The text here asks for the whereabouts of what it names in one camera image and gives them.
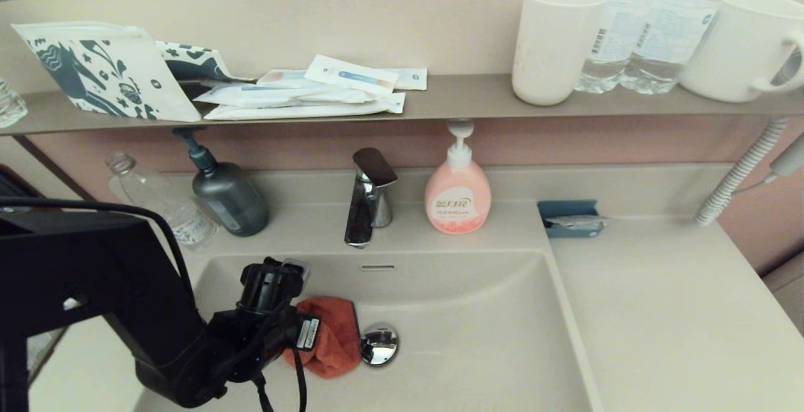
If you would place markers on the white sachet blue logo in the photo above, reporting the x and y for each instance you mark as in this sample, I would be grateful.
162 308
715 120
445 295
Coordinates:
411 78

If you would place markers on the chrome drain stopper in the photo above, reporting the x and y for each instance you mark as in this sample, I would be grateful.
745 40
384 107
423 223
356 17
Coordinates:
380 344

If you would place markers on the chrome sink faucet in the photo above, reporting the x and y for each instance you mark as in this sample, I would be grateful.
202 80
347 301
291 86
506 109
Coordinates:
364 211

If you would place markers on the grey hair dryer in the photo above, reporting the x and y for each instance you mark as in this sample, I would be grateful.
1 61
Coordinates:
790 159

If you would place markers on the small white blue patterned pouch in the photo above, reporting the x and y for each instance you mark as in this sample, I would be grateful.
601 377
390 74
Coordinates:
195 60

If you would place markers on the long white plastic packet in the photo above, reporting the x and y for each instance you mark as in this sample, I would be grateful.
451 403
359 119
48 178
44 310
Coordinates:
314 110

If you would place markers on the large white blue patterned pouch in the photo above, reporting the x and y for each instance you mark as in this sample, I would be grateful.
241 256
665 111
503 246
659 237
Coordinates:
113 66

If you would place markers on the blue soap holder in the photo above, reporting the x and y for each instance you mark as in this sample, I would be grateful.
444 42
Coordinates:
565 208

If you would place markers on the grey wall shelf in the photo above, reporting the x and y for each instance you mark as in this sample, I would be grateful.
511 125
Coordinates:
465 95

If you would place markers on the beige sink basin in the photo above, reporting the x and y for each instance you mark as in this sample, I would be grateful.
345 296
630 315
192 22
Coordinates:
490 336

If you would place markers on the wrapped toothbrush packet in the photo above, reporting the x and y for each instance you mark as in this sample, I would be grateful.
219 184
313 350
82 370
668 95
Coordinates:
276 93

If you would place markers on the orange towel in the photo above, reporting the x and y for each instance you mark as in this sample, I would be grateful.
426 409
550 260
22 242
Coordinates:
336 336

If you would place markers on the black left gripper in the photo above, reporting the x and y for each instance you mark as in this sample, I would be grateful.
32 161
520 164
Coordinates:
267 286

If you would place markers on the pink soap pump bottle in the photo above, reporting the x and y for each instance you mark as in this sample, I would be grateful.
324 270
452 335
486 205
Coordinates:
458 198

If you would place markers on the empty clear plastic bottle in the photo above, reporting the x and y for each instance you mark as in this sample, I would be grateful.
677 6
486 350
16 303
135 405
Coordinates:
157 198

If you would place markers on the white tumbler cup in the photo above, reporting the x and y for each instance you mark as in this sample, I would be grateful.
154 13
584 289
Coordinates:
553 48

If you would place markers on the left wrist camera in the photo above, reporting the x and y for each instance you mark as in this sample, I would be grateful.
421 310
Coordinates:
298 269

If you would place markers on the silver sachet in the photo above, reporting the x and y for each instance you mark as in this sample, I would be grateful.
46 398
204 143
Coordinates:
578 222

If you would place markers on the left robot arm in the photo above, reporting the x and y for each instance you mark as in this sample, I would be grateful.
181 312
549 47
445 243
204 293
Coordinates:
94 261

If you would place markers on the dark grey pump bottle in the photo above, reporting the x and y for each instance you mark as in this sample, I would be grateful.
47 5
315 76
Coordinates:
229 201

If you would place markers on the black bin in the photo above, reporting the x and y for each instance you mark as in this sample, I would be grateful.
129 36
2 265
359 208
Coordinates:
9 183

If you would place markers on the clear drinking glass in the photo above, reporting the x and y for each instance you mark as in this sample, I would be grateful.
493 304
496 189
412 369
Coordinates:
11 107

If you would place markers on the white sachet blue orange stripe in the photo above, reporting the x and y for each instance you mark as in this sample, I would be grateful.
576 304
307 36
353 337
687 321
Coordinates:
352 75

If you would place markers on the white sachet pink print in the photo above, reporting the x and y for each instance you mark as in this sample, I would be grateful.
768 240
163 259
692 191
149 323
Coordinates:
282 77

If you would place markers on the clear water bottle white label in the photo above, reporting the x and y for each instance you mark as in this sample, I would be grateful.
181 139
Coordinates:
678 35
619 35

